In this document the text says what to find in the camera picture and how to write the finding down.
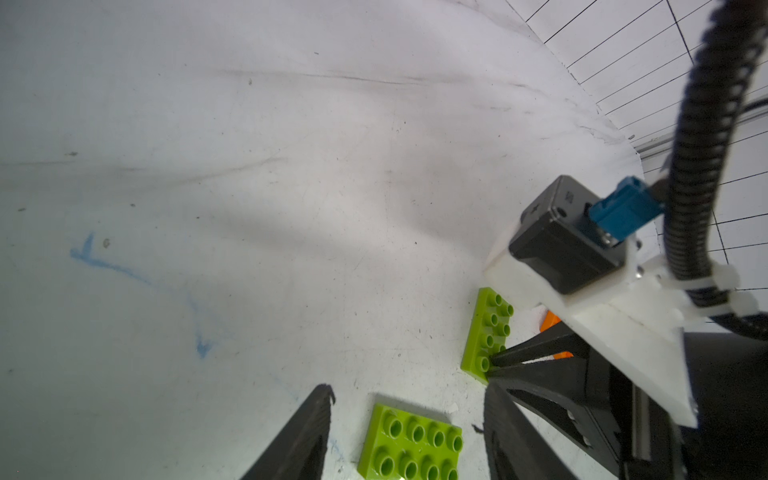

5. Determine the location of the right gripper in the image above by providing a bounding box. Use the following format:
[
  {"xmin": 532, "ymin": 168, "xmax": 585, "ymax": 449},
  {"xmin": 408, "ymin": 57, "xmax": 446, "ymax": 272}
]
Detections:
[{"xmin": 489, "ymin": 322, "xmax": 767, "ymax": 479}]

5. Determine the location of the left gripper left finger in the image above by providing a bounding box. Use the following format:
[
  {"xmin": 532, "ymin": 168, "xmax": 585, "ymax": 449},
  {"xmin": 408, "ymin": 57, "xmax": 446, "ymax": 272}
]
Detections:
[{"xmin": 242, "ymin": 384, "xmax": 335, "ymax": 480}]

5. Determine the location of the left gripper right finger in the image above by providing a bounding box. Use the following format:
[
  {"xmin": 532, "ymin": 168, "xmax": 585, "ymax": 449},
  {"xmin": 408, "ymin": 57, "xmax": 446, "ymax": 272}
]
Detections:
[{"xmin": 483, "ymin": 384, "xmax": 576, "ymax": 480}]

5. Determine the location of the orange lego brick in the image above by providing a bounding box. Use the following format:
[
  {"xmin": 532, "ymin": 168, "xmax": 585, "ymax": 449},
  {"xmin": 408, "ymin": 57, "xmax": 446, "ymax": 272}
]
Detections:
[{"xmin": 538, "ymin": 310, "xmax": 574, "ymax": 361}]

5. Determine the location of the green lego brick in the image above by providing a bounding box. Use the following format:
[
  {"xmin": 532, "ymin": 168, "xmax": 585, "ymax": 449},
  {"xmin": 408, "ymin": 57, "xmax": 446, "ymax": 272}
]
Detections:
[
  {"xmin": 460, "ymin": 287, "xmax": 514, "ymax": 385},
  {"xmin": 357, "ymin": 403, "xmax": 464, "ymax": 480}
]

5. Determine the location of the black corrugated cable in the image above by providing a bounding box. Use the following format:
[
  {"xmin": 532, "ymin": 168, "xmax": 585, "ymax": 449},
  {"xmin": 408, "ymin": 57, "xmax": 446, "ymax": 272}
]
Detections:
[{"xmin": 662, "ymin": 0, "xmax": 768, "ymax": 340}]

